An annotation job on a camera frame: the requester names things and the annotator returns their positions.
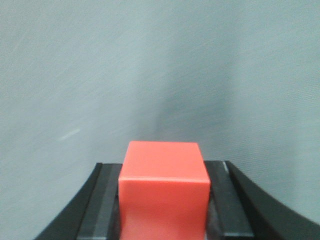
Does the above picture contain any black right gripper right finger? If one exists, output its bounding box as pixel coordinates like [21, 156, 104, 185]
[204, 160, 320, 240]

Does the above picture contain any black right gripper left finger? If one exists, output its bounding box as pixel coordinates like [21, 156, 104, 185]
[36, 163, 122, 240]

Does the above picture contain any red magnetic cube block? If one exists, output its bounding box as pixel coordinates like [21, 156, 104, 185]
[118, 141, 211, 240]

